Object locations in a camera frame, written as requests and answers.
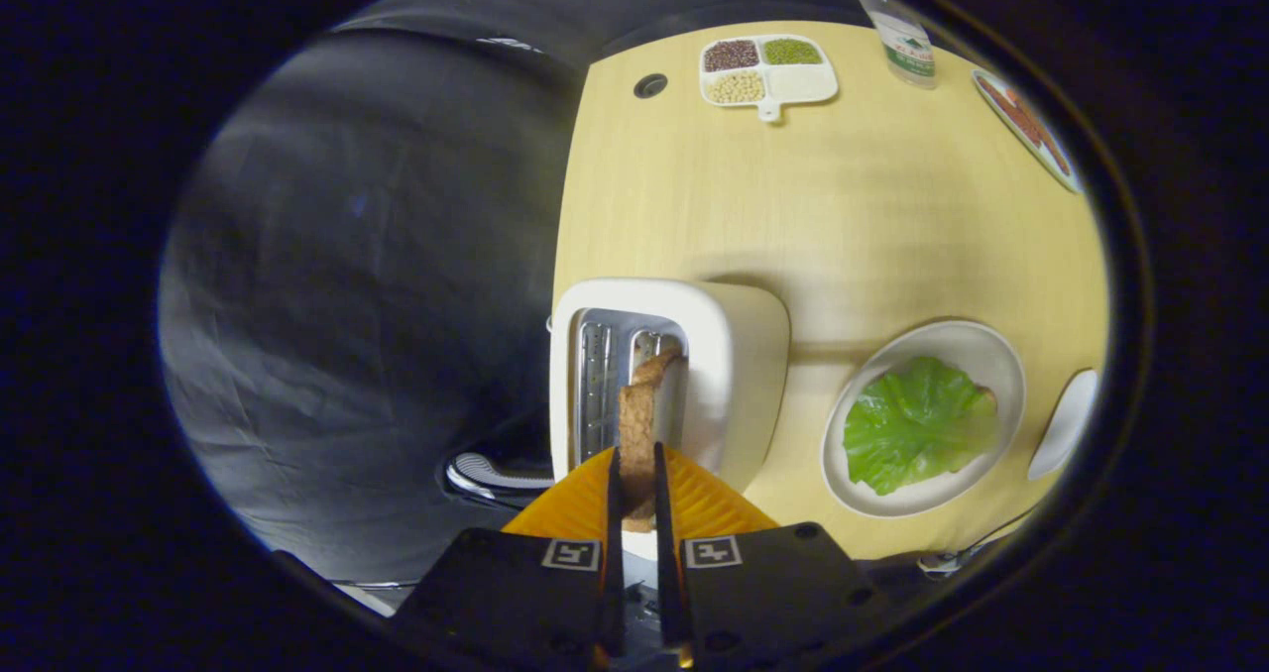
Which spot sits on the white square plate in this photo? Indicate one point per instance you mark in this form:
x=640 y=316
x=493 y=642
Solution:
x=1066 y=424

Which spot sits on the black shoe white sole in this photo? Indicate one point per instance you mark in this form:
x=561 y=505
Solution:
x=486 y=474

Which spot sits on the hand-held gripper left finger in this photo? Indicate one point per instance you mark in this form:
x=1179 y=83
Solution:
x=616 y=573

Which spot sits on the green lettuce leaf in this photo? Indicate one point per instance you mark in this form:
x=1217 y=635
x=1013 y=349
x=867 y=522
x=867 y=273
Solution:
x=917 y=424

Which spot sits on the toasted bread slice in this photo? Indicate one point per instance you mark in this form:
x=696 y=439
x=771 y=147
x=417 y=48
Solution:
x=637 y=434

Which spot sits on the brown meat patty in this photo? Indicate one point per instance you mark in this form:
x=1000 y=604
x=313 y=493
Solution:
x=1053 y=149
x=1019 y=112

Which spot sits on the round cream plate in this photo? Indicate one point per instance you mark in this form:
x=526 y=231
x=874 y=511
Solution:
x=952 y=340

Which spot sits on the cream white toaster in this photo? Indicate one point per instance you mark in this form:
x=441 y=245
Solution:
x=734 y=355

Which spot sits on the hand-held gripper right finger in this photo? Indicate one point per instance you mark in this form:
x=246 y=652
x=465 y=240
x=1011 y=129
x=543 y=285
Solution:
x=666 y=573

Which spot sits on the white divided bean tray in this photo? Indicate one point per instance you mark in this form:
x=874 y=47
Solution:
x=803 y=82

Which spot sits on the black backdrop cloth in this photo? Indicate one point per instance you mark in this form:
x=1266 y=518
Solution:
x=347 y=256

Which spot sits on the pale green oval plate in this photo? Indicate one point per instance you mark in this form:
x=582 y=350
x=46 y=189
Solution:
x=1061 y=178

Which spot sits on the clear plastic water bottle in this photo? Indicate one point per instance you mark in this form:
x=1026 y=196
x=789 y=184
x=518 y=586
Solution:
x=907 y=53

